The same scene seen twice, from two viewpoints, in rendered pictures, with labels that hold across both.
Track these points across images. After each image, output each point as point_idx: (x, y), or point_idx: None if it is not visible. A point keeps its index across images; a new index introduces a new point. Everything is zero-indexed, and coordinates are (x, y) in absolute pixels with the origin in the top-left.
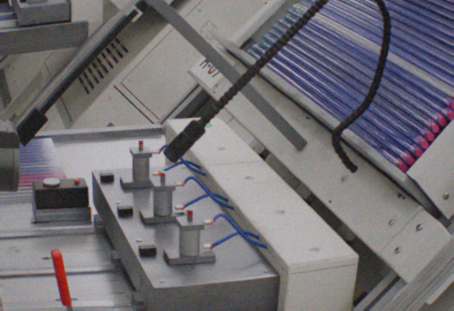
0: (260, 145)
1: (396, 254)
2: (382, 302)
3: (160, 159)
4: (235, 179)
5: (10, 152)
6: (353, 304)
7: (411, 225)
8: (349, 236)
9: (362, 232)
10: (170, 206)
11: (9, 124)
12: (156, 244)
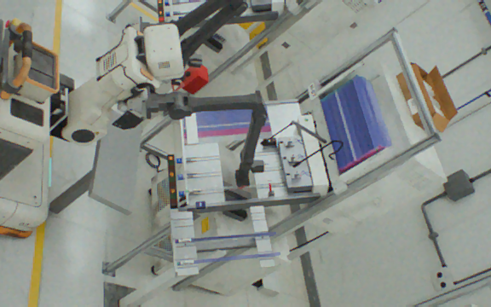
0: None
1: (335, 189)
2: (332, 196)
3: (296, 118)
4: (309, 148)
5: (262, 168)
6: None
7: (339, 183)
8: None
9: (331, 178)
10: (294, 159)
11: (262, 161)
12: (290, 170)
